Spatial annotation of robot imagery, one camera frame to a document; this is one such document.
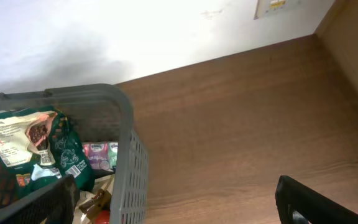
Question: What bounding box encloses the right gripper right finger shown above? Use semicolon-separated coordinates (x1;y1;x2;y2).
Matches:
275;175;358;224

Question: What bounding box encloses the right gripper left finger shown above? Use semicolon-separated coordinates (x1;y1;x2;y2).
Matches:
0;175;80;224

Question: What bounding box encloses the brown clear snack bag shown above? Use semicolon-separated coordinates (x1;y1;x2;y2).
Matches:
72;174;115;224

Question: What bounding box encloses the green coffee bean bag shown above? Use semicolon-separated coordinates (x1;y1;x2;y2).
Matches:
0;106;95;198

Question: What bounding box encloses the Kleenex tissue multipack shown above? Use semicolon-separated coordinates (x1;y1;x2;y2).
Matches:
83;142;118;172

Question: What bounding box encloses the orange spaghetti packet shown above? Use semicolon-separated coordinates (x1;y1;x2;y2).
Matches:
94;210;110;224

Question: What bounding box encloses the grey plastic basket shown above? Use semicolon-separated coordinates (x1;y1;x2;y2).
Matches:
0;84;149;224

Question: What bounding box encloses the white wall outlet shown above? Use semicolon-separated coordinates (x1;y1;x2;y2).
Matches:
254;0;301;20

